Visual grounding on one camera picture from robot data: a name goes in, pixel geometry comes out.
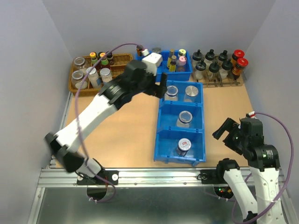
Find metal-lid glass jar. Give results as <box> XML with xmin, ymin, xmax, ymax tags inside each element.
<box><xmin>184</xmin><ymin>85</ymin><xmax>199</xmax><ymax>103</ymax></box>

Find glass jar with powder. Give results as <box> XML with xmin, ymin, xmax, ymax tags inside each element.
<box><xmin>176</xmin><ymin>111</ymin><xmax>193</xmax><ymax>128</ymax></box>

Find white-lid spice jar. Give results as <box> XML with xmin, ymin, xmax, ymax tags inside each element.
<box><xmin>176</xmin><ymin>138</ymin><xmax>192</xmax><ymax>156</ymax></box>

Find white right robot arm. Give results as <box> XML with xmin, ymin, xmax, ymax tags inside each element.
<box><xmin>154</xmin><ymin>73</ymin><xmax>285</xmax><ymax>224</ymax></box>

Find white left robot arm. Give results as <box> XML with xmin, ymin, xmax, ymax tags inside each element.
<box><xmin>44</xmin><ymin>59</ymin><xmax>159</xmax><ymax>184</ymax></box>

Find gold-cap bottle front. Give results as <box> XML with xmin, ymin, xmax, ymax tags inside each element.
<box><xmin>169</xmin><ymin>55</ymin><xmax>177</xmax><ymax>72</ymax></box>

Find gold-cap bottle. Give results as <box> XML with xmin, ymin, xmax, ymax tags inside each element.
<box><xmin>167</xmin><ymin>49</ymin><xmax>175</xmax><ymax>68</ymax></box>
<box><xmin>169</xmin><ymin>55</ymin><xmax>177</xmax><ymax>72</ymax></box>

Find blue rear storage tray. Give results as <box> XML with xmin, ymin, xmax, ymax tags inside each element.
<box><xmin>136</xmin><ymin>49</ymin><xmax>192</xmax><ymax>82</ymax></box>

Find gold-cap bottle back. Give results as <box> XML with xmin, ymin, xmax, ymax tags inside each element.
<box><xmin>167</xmin><ymin>49</ymin><xmax>175</xmax><ymax>68</ymax></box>

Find tall black-cap grinder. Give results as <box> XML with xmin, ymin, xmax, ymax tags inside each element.
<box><xmin>136</xmin><ymin>45</ymin><xmax>144</xmax><ymax>57</ymax></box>

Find white-lid salt jar right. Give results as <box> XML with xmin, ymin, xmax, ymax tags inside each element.
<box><xmin>100</xmin><ymin>68</ymin><xmax>113</xmax><ymax>84</ymax></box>

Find white-lid salt jar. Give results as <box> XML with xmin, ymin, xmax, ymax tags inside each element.
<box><xmin>86</xmin><ymin>67</ymin><xmax>101</xmax><ymax>89</ymax></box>
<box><xmin>100</xmin><ymin>68</ymin><xmax>113</xmax><ymax>84</ymax></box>

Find pink-lid jar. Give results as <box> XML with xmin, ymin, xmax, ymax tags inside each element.
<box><xmin>176</xmin><ymin>56</ymin><xmax>187</xmax><ymax>72</ymax></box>

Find yellow-cap sauce bottle right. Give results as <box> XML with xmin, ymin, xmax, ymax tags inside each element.
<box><xmin>100</xmin><ymin>55</ymin><xmax>110</xmax><ymax>69</ymax></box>

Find yellow-cap sauce bottle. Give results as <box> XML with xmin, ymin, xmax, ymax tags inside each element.
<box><xmin>90</xmin><ymin>52</ymin><xmax>100</xmax><ymax>70</ymax></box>
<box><xmin>100</xmin><ymin>55</ymin><xmax>110</xmax><ymax>69</ymax></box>

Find dark brown-cap bottle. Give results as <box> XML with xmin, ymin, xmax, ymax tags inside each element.
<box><xmin>107</xmin><ymin>52</ymin><xmax>114</xmax><ymax>65</ymax></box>

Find yellow-lid jar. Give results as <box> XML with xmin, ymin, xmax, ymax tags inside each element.
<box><xmin>178</xmin><ymin>49</ymin><xmax>186</xmax><ymax>57</ymax></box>

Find white-lid salt jar left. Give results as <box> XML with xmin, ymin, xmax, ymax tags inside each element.
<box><xmin>86</xmin><ymin>67</ymin><xmax>101</xmax><ymax>89</ymax></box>

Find black-top cruet front left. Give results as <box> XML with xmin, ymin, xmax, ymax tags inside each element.
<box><xmin>194</xmin><ymin>59</ymin><xmax>206</xmax><ymax>80</ymax></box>

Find black-top cruet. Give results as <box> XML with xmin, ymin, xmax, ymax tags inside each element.
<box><xmin>207</xmin><ymin>61</ymin><xmax>220</xmax><ymax>81</ymax></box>
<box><xmin>218</xmin><ymin>50</ymin><xmax>228</xmax><ymax>63</ymax></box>
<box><xmin>219</xmin><ymin>59</ymin><xmax>233</xmax><ymax>79</ymax></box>
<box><xmin>194</xmin><ymin>59</ymin><xmax>206</xmax><ymax>80</ymax></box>
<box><xmin>205</xmin><ymin>49</ymin><xmax>215</xmax><ymax>65</ymax></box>
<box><xmin>192</xmin><ymin>49</ymin><xmax>203</xmax><ymax>64</ymax></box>

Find yellow-cap sauce bottle left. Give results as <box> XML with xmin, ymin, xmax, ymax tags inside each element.
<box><xmin>90</xmin><ymin>52</ymin><xmax>100</xmax><ymax>70</ymax></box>

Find woven wicker basket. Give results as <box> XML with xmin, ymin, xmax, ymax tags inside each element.
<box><xmin>68</xmin><ymin>53</ymin><xmax>133</xmax><ymax>97</ymax></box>

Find black-top cruet back left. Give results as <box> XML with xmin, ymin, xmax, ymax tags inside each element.
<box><xmin>192</xmin><ymin>49</ymin><xmax>203</xmax><ymax>64</ymax></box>

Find blue three-compartment bin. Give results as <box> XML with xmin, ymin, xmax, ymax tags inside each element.
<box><xmin>154</xmin><ymin>81</ymin><xmax>206</xmax><ymax>167</ymax></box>

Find clear acrylic bottle rack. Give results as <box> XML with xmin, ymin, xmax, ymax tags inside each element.
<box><xmin>192</xmin><ymin>55</ymin><xmax>247</xmax><ymax>88</ymax></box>

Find black-top cruet front middle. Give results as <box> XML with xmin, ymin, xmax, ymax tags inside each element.
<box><xmin>207</xmin><ymin>61</ymin><xmax>220</xmax><ymax>81</ymax></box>

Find glass jar basket front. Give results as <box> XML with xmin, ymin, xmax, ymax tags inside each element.
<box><xmin>71</xmin><ymin>70</ymin><xmax>88</xmax><ymax>89</ymax></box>

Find glass jar basket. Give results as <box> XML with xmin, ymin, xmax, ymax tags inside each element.
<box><xmin>71</xmin><ymin>70</ymin><xmax>88</xmax><ymax>89</ymax></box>
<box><xmin>73</xmin><ymin>57</ymin><xmax>90</xmax><ymax>75</ymax></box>

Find glass jar basket back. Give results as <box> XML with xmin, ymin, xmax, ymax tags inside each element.
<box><xmin>73</xmin><ymin>57</ymin><xmax>90</xmax><ymax>75</ymax></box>

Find black-top cruet front right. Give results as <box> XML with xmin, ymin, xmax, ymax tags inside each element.
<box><xmin>219</xmin><ymin>59</ymin><xmax>233</xmax><ymax>79</ymax></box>

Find black-top cruet back middle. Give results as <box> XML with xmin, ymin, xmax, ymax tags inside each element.
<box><xmin>205</xmin><ymin>49</ymin><xmax>215</xmax><ymax>65</ymax></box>

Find red-lid sauce jar front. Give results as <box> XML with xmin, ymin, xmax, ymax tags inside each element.
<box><xmin>232</xmin><ymin>58</ymin><xmax>249</xmax><ymax>80</ymax></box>

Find red-lid sauce jar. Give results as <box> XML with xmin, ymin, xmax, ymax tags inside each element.
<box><xmin>231</xmin><ymin>49</ymin><xmax>245</xmax><ymax>67</ymax></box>
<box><xmin>232</xmin><ymin>58</ymin><xmax>249</xmax><ymax>80</ymax></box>

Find black-top cruet back right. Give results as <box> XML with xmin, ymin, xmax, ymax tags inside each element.
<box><xmin>218</xmin><ymin>50</ymin><xmax>228</xmax><ymax>63</ymax></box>

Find red-lid sauce jar back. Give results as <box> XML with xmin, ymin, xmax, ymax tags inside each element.
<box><xmin>231</xmin><ymin>49</ymin><xmax>245</xmax><ymax>67</ymax></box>

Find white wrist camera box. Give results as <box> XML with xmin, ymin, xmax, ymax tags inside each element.
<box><xmin>142</xmin><ymin>52</ymin><xmax>163</xmax><ymax>76</ymax></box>

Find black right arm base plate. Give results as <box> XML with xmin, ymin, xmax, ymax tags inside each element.
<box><xmin>199</xmin><ymin>169</ymin><xmax>219</xmax><ymax>184</ymax></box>

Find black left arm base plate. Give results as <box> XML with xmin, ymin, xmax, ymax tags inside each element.
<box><xmin>76</xmin><ymin>169</ymin><xmax>119</xmax><ymax>186</ymax></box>

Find aluminium table edge rail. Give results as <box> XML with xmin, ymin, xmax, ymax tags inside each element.
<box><xmin>27</xmin><ymin>92</ymin><xmax>287</xmax><ymax>224</ymax></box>

